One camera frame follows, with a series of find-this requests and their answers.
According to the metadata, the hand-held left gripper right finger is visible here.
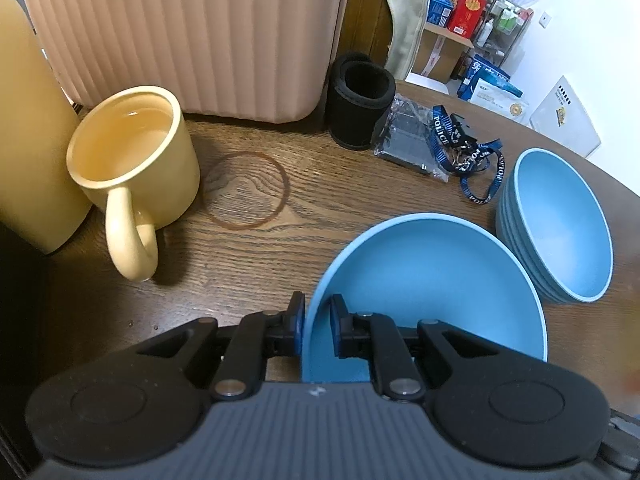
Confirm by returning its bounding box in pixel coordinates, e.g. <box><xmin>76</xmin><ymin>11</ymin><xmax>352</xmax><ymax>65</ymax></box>
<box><xmin>329</xmin><ymin>294</ymin><xmax>501</xmax><ymax>403</ymax></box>

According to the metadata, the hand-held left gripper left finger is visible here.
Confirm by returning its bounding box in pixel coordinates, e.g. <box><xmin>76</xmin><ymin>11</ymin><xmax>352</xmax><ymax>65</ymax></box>
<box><xmin>135</xmin><ymin>291</ymin><xmax>307</xmax><ymax>402</ymax></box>

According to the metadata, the blue ribbed bowl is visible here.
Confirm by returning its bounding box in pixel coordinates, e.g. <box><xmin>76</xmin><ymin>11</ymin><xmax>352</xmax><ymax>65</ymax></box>
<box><xmin>301</xmin><ymin>212</ymin><xmax>549</xmax><ymax>386</ymax></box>
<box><xmin>495</xmin><ymin>147</ymin><xmax>614</xmax><ymax>304</ymax></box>

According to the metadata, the brown rubber band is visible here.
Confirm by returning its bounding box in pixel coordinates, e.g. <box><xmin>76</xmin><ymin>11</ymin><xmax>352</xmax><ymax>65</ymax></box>
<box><xmin>205</xmin><ymin>151</ymin><xmax>291</xmax><ymax>232</ymax></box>

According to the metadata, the clear pouch with dark card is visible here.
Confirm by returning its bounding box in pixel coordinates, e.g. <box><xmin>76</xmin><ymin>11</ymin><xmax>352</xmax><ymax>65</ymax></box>
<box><xmin>372</xmin><ymin>94</ymin><xmax>451</xmax><ymax>183</ymax></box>

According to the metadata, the yellow mug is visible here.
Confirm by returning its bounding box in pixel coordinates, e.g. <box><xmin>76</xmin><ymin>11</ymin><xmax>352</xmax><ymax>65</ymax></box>
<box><xmin>66</xmin><ymin>85</ymin><xmax>202</xmax><ymax>282</ymax></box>

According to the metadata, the black cup sleeve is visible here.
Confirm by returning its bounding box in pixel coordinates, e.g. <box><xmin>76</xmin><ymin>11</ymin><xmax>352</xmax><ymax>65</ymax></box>
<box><xmin>325</xmin><ymin>51</ymin><xmax>397</xmax><ymax>150</ymax></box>

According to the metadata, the white bag with gold emblem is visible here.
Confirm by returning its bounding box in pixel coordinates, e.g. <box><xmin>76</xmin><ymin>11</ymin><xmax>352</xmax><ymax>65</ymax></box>
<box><xmin>470</xmin><ymin>77</ymin><xmax>533</xmax><ymax>123</ymax></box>

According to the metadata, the brown cardboard box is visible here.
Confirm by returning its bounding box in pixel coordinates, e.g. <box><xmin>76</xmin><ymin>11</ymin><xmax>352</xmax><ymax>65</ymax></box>
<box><xmin>410</xmin><ymin>25</ymin><xmax>476</xmax><ymax>83</ymax></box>

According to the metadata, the blue and white package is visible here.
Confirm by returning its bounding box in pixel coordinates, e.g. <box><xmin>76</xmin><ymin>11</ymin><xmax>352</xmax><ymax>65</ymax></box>
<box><xmin>457</xmin><ymin>54</ymin><xmax>523</xmax><ymax>102</ymax></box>

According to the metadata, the pink ribbed suitcase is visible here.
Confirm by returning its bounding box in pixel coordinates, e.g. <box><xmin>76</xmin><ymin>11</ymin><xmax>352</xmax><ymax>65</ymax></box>
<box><xmin>19</xmin><ymin>0</ymin><xmax>357</xmax><ymax>125</ymax></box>

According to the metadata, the blue carton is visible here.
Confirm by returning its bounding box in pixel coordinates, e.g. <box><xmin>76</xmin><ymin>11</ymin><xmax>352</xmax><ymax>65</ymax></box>
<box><xmin>427</xmin><ymin>0</ymin><xmax>455</xmax><ymax>28</ymax></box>

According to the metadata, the red gift box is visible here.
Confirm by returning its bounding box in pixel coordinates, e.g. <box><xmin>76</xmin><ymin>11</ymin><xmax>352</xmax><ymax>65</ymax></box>
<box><xmin>446</xmin><ymin>0</ymin><xmax>487</xmax><ymax>36</ymax></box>

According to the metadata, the blue printed lanyard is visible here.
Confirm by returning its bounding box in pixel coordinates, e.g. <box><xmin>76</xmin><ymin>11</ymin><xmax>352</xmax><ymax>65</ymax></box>
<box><xmin>427</xmin><ymin>104</ymin><xmax>507</xmax><ymax>206</ymax></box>

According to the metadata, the yellow jug with grey handle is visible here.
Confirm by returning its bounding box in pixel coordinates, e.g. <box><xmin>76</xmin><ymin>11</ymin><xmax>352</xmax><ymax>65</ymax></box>
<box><xmin>0</xmin><ymin>0</ymin><xmax>93</xmax><ymax>256</ymax></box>

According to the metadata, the wire shelf rack with bottles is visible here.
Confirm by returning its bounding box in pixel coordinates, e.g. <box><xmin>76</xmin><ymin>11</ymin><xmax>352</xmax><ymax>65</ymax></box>
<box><xmin>472</xmin><ymin>0</ymin><xmax>535</xmax><ymax>68</ymax></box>

